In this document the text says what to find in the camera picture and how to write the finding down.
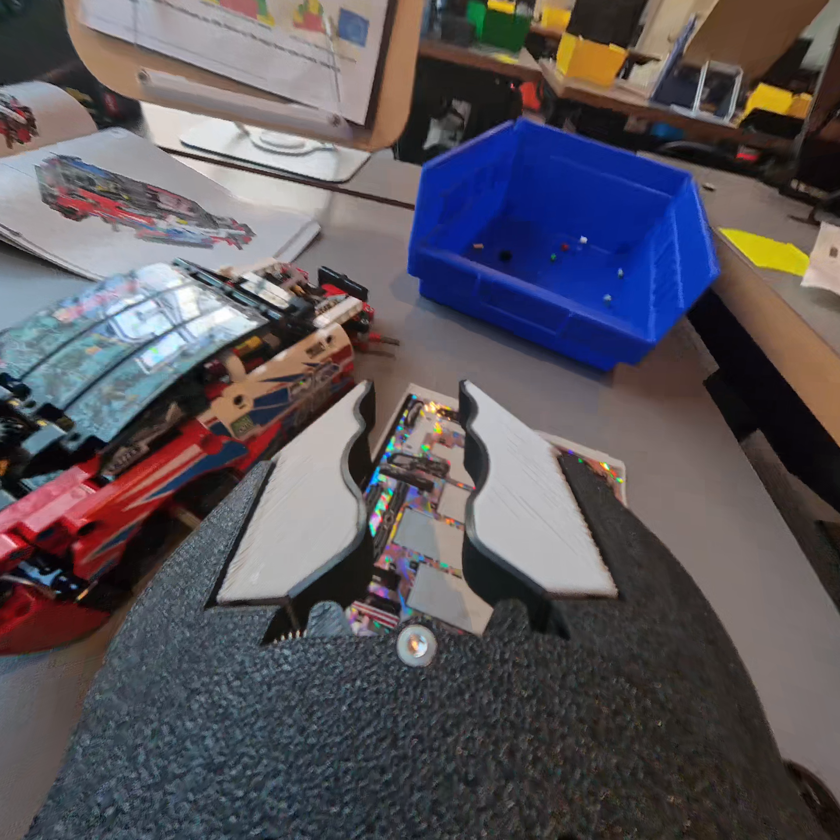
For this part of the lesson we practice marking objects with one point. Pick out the blue plastic bin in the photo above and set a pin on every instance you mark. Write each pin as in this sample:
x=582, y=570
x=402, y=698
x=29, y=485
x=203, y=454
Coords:
x=525, y=315

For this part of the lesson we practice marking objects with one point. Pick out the white paper sheet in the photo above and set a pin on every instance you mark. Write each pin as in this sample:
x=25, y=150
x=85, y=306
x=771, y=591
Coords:
x=823, y=262

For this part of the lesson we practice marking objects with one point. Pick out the clear acrylic holder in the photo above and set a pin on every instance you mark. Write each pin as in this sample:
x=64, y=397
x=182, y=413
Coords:
x=695, y=85

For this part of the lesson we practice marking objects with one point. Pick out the red white blue toy car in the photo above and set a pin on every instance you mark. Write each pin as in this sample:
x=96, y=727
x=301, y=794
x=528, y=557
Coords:
x=131, y=367

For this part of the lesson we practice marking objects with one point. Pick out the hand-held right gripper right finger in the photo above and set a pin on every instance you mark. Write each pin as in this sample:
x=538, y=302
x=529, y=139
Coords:
x=531, y=518

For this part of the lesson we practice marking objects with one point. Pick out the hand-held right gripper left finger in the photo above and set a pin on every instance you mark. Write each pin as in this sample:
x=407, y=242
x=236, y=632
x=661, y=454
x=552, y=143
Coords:
x=295, y=525

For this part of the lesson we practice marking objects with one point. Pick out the small green storage bin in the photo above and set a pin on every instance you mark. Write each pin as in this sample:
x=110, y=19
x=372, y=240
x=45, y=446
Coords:
x=505, y=29

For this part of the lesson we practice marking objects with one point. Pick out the holographic sticker sheet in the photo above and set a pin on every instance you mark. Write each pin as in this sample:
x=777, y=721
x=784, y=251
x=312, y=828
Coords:
x=426, y=538

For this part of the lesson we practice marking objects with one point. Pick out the row of yellow bins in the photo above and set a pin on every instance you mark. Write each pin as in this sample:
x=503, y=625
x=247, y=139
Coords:
x=768, y=98

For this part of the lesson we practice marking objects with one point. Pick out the small yellow storage bin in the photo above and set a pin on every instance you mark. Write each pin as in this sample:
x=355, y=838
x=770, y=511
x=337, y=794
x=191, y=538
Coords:
x=556, y=18

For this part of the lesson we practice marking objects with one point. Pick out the grey side table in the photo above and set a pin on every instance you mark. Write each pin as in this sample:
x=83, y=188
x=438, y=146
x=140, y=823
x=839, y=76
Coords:
x=754, y=295

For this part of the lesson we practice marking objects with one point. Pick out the brown cardboard sheet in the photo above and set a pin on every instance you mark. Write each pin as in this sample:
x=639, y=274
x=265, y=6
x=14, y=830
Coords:
x=754, y=33

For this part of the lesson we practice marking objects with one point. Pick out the wooden background table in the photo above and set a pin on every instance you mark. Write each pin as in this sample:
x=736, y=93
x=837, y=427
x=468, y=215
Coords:
x=472, y=58

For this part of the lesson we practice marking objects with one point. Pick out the wooden document stand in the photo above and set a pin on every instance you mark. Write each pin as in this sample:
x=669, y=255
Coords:
x=400, y=79

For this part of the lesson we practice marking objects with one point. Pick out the yellow paper sheet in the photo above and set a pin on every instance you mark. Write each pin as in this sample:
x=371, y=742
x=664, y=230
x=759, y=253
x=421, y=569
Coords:
x=761, y=253

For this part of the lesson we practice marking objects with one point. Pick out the instruction booklet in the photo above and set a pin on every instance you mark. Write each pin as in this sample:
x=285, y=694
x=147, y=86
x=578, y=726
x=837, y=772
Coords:
x=197, y=216

